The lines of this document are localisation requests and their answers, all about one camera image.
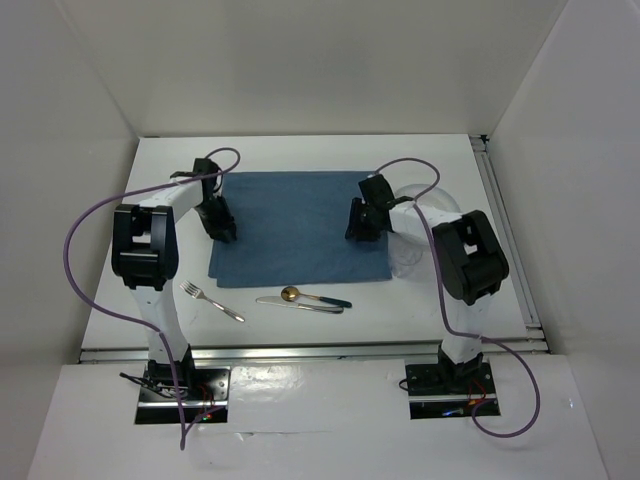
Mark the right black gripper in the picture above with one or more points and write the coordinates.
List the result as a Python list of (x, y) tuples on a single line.
[(355, 226)]

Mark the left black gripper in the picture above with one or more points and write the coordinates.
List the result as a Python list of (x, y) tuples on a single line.
[(226, 221)]

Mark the clear glass bowl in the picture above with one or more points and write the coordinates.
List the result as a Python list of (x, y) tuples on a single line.
[(442, 200)]

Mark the blue cloth napkin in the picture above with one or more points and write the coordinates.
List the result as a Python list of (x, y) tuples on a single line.
[(291, 231)]

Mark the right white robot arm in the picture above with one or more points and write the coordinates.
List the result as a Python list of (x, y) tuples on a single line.
[(469, 265)]

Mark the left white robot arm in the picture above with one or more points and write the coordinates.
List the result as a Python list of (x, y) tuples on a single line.
[(145, 255)]

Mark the clear plastic cup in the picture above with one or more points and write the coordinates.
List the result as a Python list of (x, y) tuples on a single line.
[(403, 256)]

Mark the silver fork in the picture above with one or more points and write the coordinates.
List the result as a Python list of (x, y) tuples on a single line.
[(197, 293)]

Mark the silver table knife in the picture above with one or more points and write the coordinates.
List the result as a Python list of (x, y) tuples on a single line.
[(278, 301)]

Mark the gold spoon teal handle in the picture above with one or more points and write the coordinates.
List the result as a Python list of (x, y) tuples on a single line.
[(292, 293)]

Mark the aluminium front rail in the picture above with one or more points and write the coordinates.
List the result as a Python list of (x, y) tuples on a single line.
[(274, 353)]

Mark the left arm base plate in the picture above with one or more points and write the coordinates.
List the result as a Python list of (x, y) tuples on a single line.
[(207, 401)]

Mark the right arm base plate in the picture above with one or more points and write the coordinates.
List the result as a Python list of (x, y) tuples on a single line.
[(429, 397)]

